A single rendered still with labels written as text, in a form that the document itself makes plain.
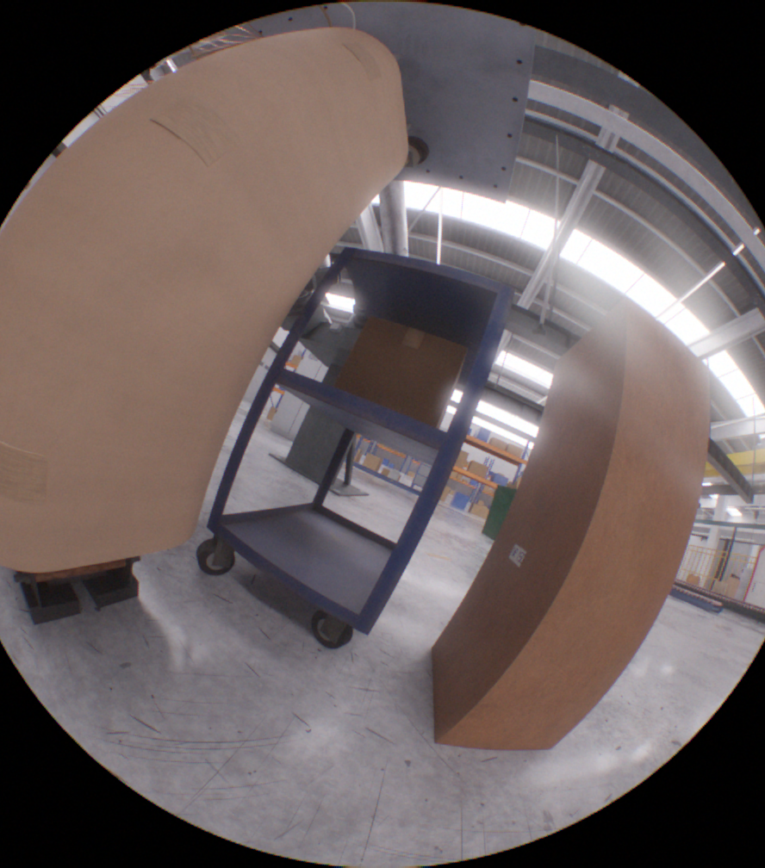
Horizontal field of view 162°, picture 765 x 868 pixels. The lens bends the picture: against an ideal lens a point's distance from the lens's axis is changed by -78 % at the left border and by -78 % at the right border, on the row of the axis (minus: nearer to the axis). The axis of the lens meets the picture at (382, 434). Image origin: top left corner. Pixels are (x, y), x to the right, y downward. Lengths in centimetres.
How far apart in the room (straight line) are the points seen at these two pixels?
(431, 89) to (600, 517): 105
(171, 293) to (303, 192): 21
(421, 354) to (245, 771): 92
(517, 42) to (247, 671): 141
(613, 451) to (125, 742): 78
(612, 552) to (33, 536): 69
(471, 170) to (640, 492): 95
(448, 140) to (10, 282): 98
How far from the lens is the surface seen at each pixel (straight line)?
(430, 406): 69
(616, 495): 46
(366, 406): 50
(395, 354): 75
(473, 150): 98
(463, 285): 64
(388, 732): 59
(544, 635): 47
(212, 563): 72
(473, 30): 92
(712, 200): 914
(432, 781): 58
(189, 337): 31
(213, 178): 31
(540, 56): 430
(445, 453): 47
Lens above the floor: 46
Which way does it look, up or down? 5 degrees up
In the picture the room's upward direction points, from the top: 24 degrees clockwise
